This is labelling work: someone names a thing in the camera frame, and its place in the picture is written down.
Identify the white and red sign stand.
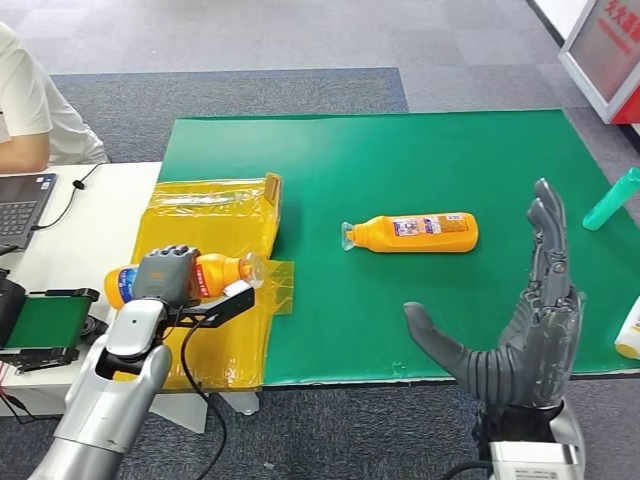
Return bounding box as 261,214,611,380
558,0,640,126

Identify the yellow tape-wrapped cardboard box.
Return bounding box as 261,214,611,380
113,172,296,394

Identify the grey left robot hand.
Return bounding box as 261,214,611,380
131,244,202,308

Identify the green table mat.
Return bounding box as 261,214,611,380
158,109,640,388

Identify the white table foot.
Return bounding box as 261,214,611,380
219,390,261,418

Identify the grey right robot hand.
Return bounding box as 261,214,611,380
403,178,586,410

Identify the teal plastic bottle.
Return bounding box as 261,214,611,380
582,166,640,233

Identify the person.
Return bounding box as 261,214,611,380
0,23,109,178

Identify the small green belt conveyor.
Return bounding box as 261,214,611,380
0,267,110,376

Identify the thin black laptop cable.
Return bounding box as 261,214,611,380
30,162,104,233

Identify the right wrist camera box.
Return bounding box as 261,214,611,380
488,439,584,480

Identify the dark grey laptop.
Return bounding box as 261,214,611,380
0,173,59,257

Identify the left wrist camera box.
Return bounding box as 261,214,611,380
174,279,257,331

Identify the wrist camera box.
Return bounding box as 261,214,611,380
488,439,584,480
174,279,257,331

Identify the orange bottle with clear cap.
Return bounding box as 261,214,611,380
341,211,480,256
103,250,266,312

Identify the white and yellow bottle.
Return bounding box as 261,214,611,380
614,298,640,362

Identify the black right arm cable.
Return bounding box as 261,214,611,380
438,458,494,480

